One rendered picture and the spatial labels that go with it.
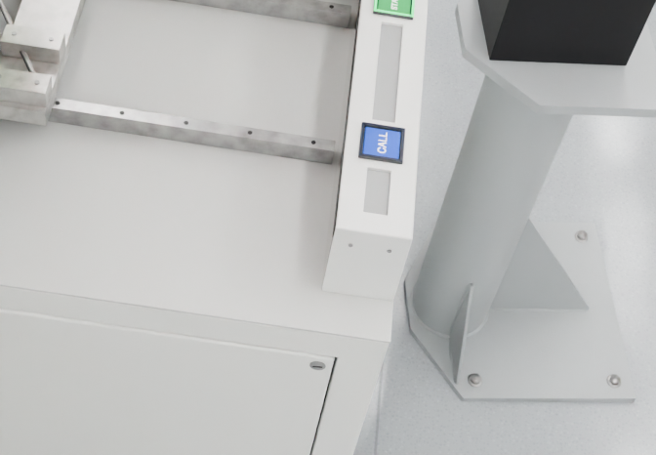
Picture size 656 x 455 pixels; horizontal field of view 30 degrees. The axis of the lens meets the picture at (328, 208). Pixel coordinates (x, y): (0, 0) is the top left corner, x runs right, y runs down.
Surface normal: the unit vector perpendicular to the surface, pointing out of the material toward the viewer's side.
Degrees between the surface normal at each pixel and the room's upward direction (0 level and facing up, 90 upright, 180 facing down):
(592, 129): 0
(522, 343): 0
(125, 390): 90
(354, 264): 90
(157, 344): 90
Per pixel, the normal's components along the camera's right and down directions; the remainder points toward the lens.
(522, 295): 0.06, 0.80
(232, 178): 0.12, -0.59
